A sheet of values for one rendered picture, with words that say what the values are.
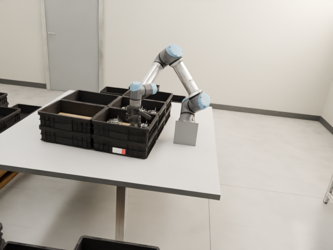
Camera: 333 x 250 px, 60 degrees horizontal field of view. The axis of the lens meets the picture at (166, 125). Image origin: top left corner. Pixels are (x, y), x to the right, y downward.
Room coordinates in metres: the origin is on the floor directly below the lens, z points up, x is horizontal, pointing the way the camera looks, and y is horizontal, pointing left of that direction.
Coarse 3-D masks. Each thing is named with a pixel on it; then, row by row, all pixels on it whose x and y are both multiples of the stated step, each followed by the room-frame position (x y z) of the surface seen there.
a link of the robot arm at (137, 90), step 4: (132, 84) 1.80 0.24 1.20; (136, 84) 1.79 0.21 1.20; (140, 84) 1.80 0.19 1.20; (132, 88) 1.79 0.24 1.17; (136, 88) 1.79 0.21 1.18; (140, 88) 1.80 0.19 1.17; (144, 88) 1.83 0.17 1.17; (132, 92) 1.79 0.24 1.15; (136, 92) 1.79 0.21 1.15; (140, 92) 1.80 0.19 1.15; (144, 92) 1.82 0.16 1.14; (132, 96) 1.79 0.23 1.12; (136, 96) 1.79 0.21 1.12; (140, 96) 1.81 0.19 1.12; (136, 100) 1.79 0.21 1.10
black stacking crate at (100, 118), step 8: (104, 112) 1.97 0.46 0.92; (112, 112) 2.05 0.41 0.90; (120, 112) 2.04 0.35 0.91; (96, 120) 1.83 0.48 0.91; (104, 120) 1.97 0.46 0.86; (144, 120) 2.01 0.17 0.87; (152, 120) 2.00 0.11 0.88; (96, 128) 1.79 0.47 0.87; (104, 128) 1.78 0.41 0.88; (112, 128) 1.77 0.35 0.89; (120, 128) 1.76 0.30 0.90; (152, 128) 1.84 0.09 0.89; (104, 136) 1.77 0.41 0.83; (112, 136) 1.76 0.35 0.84; (120, 136) 1.75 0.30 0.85; (128, 136) 1.75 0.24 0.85; (136, 136) 1.74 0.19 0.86; (144, 136) 1.73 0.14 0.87; (152, 136) 1.84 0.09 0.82
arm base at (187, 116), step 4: (184, 112) 2.11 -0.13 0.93; (188, 112) 2.10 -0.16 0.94; (180, 116) 2.10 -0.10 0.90; (184, 116) 2.08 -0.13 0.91; (188, 116) 2.07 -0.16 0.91; (192, 116) 2.09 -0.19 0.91; (180, 120) 2.05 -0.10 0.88; (184, 120) 2.04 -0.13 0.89; (188, 120) 2.04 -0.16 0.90; (192, 120) 2.07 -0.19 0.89
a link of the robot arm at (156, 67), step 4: (156, 60) 2.22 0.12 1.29; (152, 64) 2.21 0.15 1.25; (156, 64) 2.19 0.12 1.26; (160, 64) 2.19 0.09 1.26; (164, 64) 2.21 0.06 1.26; (152, 68) 2.15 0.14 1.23; (156, 68) 2.16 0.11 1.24; (160, 68) 2.19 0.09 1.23; (148, 72) 2.12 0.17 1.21; (152, 72) 2.12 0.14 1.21; (156, 72) 2.14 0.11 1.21; (148, 76) 2.08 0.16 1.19; (152, 76) 2.09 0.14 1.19; (156, 76) 2.13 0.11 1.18; (144, 80) 2.05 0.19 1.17; (148, 80) 2.05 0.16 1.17; (152, 80) 2.07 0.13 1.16
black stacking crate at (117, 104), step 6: (120, 102) 2.31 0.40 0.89; (126, 102) 2.35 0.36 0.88; (144, 102) 2.32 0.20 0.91; (150, 102) 2.31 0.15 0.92; (156, 102) 2.31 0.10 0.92; (144, 108) 2.32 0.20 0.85; (150, 108) 2.31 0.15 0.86; (156, 108) 2.31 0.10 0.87; (162, 114) 2.17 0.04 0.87; (162, 120) 2.17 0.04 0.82
